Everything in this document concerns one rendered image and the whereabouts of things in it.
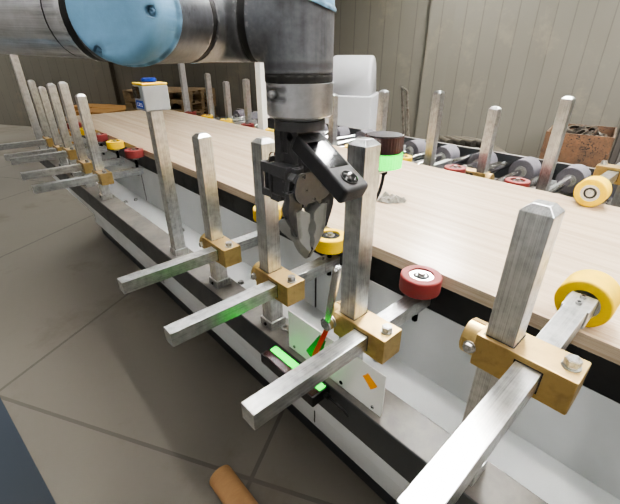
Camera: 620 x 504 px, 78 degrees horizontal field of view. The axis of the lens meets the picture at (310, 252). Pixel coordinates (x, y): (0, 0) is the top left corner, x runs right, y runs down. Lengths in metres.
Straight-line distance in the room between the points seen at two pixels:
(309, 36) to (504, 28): 5.47
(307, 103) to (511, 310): 0.35
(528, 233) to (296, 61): 0.33
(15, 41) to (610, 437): 0.98
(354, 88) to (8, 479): 4.10
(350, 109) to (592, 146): 2.57
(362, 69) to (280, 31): 4.01
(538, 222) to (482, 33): 5.49
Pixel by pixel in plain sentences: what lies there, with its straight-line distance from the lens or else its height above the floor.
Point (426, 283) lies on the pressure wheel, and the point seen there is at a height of 0.91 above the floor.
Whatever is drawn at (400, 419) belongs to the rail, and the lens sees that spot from 0.77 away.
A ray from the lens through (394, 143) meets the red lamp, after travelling 0.59.
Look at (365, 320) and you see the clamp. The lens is 0.69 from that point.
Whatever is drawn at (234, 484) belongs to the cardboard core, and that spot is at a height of 0.08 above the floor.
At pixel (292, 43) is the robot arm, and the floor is 1.30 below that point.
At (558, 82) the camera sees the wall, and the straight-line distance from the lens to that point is 6.06.
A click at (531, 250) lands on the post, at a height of 1.10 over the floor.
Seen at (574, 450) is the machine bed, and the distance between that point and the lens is 0.89.
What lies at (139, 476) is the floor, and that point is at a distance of 1.63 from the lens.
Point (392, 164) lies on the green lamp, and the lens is 0.60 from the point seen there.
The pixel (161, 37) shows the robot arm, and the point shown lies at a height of 1.30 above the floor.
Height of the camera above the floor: 1.29
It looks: 27 degrees down
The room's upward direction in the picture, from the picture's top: straight up
